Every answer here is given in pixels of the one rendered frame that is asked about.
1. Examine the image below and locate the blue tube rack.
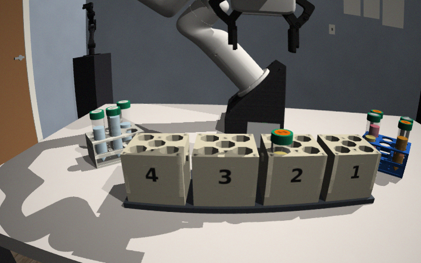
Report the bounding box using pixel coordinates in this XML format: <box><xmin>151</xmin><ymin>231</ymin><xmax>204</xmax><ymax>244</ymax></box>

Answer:
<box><xmin>368</xmin><ymin>134</ymin><xmax>411</xmax><ymax>179</ymax></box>

